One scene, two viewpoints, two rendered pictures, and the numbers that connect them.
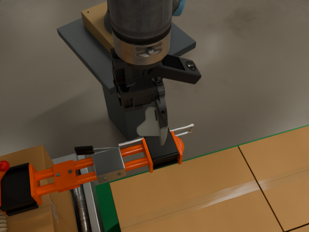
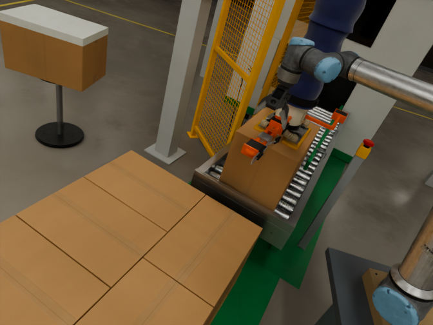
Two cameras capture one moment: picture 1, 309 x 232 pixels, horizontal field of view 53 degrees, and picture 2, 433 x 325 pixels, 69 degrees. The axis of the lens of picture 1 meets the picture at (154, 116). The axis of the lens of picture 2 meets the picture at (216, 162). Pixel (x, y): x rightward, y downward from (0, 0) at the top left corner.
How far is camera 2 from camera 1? 1.51 m
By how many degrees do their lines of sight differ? 79
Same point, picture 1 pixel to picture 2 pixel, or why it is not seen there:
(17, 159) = (297, 154)
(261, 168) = (182, 297)
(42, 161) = (289, 157)
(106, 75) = (343, 256)
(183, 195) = (220, 244)
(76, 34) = not seen: hidden behind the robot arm
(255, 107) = not seen: outside the picture
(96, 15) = not seen: hidden behind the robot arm
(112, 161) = (263, 136)
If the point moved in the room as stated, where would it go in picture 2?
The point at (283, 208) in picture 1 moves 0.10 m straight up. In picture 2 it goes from (150, 273) to (153, 259)
